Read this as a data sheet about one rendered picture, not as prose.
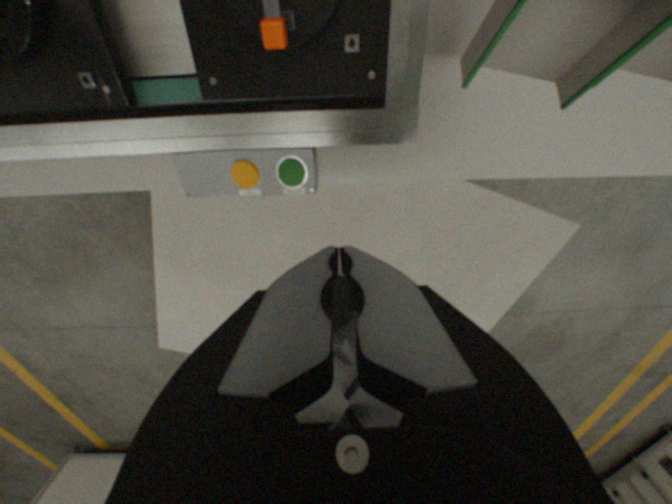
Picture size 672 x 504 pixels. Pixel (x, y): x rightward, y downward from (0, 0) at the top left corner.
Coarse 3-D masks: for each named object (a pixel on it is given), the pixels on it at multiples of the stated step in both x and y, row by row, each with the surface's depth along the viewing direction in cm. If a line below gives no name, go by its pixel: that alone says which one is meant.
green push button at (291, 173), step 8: (288, 160) 35; (296, 160) 36; (280, 168) 36; (288, 168) 36; (296, 168) 36; (280, 176) 36; (288, 176) 36; (296, 176) 36; (304, 176) 36; (288, 184) 37; (296, 184) 37
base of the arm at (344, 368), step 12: (348, 324) 50; (336, 336) 48; (348, 336) 48; (336, 348) 48; (348, 348) 47; (336, 360) 47; (348, 360) 47; (336, 372) 47; (348, 372) 46; (336, 384) 48; (348, 384) 46; (348, 396) 46
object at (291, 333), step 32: (320, 256) 11; (288, 288) 9; (320, 288) 9; (256, 320) 8; (288, 320) 8; (320, 320) 8; (256, 352) 7; (288, 352) 7; (320, 352) 7; (224, 384) 6; (256, 384) 6; (288, 384) 6; (320, 384) 7
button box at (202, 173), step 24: (192, 168) 36; (216, 168) 37; (264, 168) 37; (312, 168) 37; (192, 192) 38; (216, 192) 38; (240, 192) 38; (264, 192) 38; (288, 192) 38; (312, 192) 39
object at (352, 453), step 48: (288, 432) 5; (336, 432) 5; (384, 432) 5; (432, 432) 5; (192, 480) 4; (240, 480) 4; (288, 480) 4; (336, 480) 4; (384, 480) 4; (432, 480) 4; (480, 480) 4; (528, 480) 4
